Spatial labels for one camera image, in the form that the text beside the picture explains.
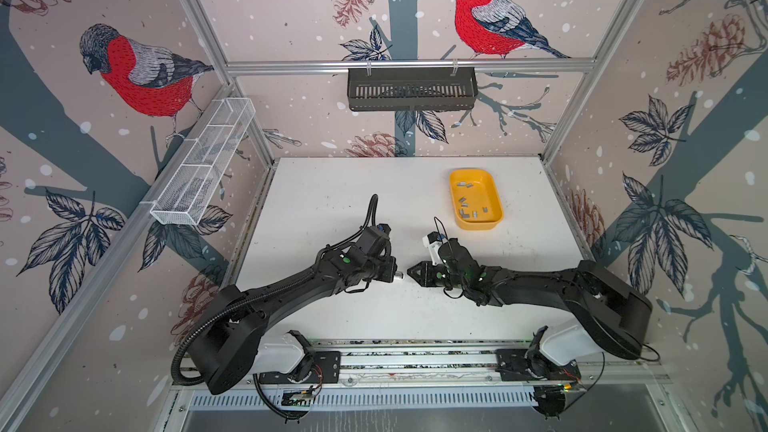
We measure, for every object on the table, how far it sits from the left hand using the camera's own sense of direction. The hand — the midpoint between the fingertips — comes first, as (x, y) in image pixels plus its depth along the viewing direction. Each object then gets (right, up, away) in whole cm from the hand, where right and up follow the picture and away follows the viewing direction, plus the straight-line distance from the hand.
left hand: (396, 268), depth 82 cm
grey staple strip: (+27, +24, +31) cm, 48 cm away
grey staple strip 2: (+25, +12, +22) cm, 35 cm away
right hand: (+3, -3, +2) cm, 4 cm away
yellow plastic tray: (+30, +17, +26) cm, 43 cm away
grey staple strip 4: (+32, +14, +23) cm, 42 cm away
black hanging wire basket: (+6, +57, +22) cm, 62 cm away
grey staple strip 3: (+28, +13, +22) cm, 38 cm away
